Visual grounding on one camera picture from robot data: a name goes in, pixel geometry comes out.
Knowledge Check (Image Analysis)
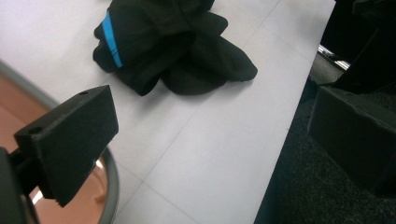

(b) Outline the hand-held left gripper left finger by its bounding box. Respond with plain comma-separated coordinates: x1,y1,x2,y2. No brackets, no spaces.
13,85,120,208

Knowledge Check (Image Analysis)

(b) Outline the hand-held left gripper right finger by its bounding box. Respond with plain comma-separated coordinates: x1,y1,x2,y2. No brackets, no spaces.
307,85,396,198

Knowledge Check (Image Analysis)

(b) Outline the black garment with blue stripe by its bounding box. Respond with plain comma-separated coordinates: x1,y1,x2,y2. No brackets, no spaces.
92,0,259,97

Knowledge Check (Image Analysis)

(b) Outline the aluminium rail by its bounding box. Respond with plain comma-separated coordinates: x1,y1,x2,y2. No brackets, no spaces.
317,44,352,71

